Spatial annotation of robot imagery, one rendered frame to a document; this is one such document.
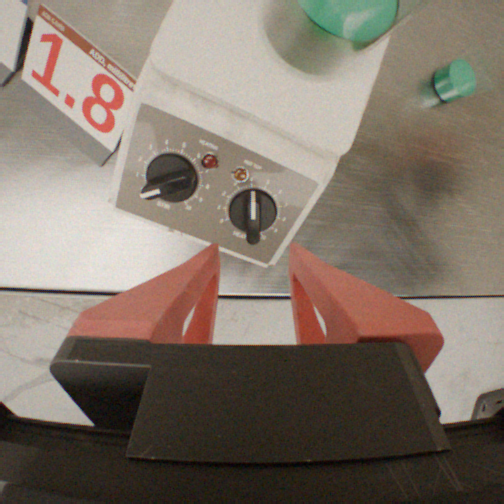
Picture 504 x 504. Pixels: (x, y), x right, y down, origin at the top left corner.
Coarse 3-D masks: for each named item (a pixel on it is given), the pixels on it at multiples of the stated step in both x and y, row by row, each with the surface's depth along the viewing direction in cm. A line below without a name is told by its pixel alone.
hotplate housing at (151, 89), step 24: (144, 72) 15; (144, 96) 15; (168, 96) 15; (192, 96) 15; (192, 120) 16; (216, 120) 16; (240, 120) 16; (120, 144) 17; (240, 144) 16; (264, 144) 17; (288, 144) 17; (120, 168) 17; (312, 168) 18; (192, 240) 21; (288, 240) 21; (264, 264) 22
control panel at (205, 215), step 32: (160, 128) 16; (192, 128) 16; (128, 160) 17; (192, 160) 17; (224, 160) 17; (256, 160) 17; (128, 192) 18; (224, 192) 18; (288, 192) 18; (160, 224) 19; (192, 224) 20; (224, 224) 20; (288, 224) 20; (256, 256) 21
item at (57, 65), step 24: (48, 24) 15; (48, 48) 16; (72, 48) 16; (48, 72) 17; (72, 72) 17; (96, 72) 17; (72, 96) 18; (96, 96) 18; (120, 96) 17; (96, 120) 19; (120, 120) 19
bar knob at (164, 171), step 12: (168, 156) 16; (180, 156) 17; (156, 168) 17; (168, 168) 17; (180, 168) 17; (192, 168) 17; (156, 180) 16; (168, 180) 16; (180, 180) 16; (192, 180) 16; (144, 192) 16; (156, 192) 16; (168, 192) 16; (180, 192) 18; (192, 192) 18
